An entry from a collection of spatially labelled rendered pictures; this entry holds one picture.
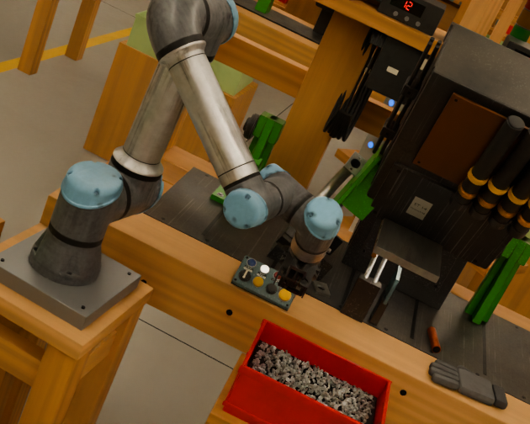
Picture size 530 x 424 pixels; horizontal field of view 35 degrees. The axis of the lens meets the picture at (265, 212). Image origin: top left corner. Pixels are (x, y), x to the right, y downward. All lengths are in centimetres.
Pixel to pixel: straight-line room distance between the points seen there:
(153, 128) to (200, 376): 163
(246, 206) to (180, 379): 174
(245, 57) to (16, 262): 106
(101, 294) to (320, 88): 96
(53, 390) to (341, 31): 124
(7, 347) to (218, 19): 79
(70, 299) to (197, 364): 159
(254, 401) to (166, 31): 75
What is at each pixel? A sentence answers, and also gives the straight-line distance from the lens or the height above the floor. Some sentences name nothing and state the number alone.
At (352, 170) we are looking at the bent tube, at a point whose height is 119.
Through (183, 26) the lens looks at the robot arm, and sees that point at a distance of 160.
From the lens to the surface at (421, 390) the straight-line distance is 206.
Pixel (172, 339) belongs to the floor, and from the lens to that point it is 339.
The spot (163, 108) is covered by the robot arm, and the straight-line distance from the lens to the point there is 178.
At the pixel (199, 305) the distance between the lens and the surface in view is 206.
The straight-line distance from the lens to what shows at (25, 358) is 184.
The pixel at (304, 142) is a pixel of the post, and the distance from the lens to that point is 249.
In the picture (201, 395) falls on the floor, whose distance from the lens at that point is 318.
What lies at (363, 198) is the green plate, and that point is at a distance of 213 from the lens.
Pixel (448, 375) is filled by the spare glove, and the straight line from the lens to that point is 208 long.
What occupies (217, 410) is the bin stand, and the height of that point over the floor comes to 80.
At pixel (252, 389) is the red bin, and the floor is 88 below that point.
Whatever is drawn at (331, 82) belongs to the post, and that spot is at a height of 130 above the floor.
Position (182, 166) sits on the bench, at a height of 88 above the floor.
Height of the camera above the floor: 186
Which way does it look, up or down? 23 degrees down
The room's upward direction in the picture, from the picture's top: 25 degrees clockwise
